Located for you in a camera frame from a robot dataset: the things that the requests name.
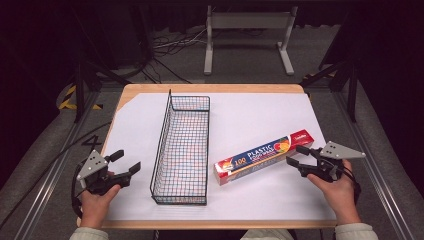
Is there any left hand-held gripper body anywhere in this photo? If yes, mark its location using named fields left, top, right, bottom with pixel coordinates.
left=76, top=149, right=132, bottom=197

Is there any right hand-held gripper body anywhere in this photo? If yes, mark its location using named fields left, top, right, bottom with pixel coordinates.
left=308, top=140, right=367, bottom=184

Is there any red blue plastic wrap box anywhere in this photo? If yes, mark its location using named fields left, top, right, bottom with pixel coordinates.
left=213, top=129, right=315, bottom=187

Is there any black wire basket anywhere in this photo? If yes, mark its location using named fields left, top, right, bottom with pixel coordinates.
left=149, top=88, right=211, bottom=206

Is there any person's right hand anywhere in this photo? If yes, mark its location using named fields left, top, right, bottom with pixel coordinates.
left=306, top=159, right=363, bottom=226

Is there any person's left hand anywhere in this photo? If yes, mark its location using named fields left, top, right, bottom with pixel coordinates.
left=79, top=171, right=122, bottom=230

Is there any white paper sheet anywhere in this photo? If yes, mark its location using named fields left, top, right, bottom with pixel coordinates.
left=105, top=92, right=338, bottom=222

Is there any yellow black hazard tape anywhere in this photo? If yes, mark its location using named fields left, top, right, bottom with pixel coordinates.
left=58, top=84, right=103, bottom=111

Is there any black tripod stand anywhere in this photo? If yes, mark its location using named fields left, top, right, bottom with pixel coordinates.
left=300, top=59, right=360, bottom=123
left=70, top=6, right=132, bottom=124

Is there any person's lap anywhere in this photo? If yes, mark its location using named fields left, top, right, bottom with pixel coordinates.
left=239, top=228, right=296, bottom=240

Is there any white metal stand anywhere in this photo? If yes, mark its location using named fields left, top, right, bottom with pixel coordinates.
left=203, top=4, right=299, bottom=77

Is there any long black floor cable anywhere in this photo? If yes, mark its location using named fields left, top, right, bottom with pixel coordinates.
left=0, top=121, right=113, bottom=231

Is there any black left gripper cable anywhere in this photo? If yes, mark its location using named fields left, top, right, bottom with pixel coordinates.
left=70, top=162, right=85, bottom=220

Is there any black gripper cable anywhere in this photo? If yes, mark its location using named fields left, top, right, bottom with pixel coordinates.
left=70, top=162, right=85, bottom=220
left=343, top=165, right=363, bottom=205

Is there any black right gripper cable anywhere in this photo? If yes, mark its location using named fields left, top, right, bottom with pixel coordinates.
left=343, top=165, right=363, bottom=205

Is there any metal floor rail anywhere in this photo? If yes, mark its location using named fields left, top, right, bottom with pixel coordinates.
left=332, top=91, right=416, bottom=240
left=12, top=91, right=101, bottom=240

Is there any bundle of floor cables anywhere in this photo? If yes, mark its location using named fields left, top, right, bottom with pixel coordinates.
left=133, top=27, right=216, bottom=85

